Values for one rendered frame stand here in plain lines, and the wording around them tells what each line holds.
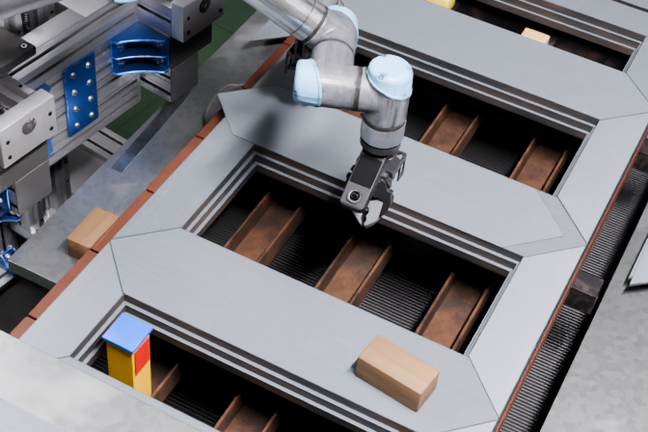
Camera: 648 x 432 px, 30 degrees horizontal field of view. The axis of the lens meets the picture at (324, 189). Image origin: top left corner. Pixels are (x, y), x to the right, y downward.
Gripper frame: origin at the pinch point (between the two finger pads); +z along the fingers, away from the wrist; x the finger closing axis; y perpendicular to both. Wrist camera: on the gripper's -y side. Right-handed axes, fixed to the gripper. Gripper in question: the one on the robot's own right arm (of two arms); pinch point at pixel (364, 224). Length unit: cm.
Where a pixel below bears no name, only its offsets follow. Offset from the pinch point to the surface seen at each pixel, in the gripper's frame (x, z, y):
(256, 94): 35.0, 0.8, 22.2
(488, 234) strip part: -20.5, 0.8, 10.6
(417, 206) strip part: -6.2, 0.8, 10.2
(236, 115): 35.1, 0.8, 14.4
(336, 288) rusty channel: 3.5, 19.6, -0.4
